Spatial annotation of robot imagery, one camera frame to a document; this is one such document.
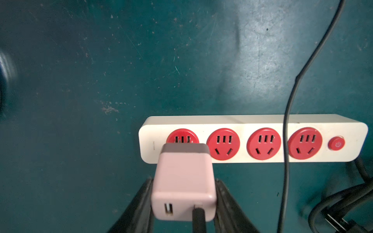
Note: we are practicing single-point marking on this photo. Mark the white red power strip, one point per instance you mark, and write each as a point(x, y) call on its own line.
point(257, 138)

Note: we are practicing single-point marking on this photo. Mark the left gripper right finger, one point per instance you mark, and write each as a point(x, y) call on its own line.
point(229, 217)

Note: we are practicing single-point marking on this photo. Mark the pink USB power adapter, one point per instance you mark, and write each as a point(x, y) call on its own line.
point(184, 180)

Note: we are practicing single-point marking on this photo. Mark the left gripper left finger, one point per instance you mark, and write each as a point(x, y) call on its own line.
point(138, 216)

